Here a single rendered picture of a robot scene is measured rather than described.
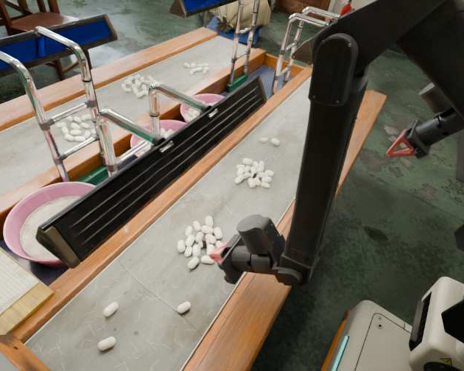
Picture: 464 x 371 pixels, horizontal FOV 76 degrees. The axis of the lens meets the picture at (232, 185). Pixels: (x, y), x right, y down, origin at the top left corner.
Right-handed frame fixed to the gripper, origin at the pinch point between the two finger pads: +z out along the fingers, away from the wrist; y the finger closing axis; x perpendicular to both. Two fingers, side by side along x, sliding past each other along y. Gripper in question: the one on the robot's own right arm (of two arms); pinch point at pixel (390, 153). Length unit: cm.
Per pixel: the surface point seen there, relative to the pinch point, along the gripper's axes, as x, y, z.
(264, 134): -28, -16, 43
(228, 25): -152, -230, 157
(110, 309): -20, 69, 37
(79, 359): -17, 79, 38
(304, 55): -38.7, -23.3, 11.8
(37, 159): -71, 51, 65
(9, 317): -33, 83, 42
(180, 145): -36, 46, 7
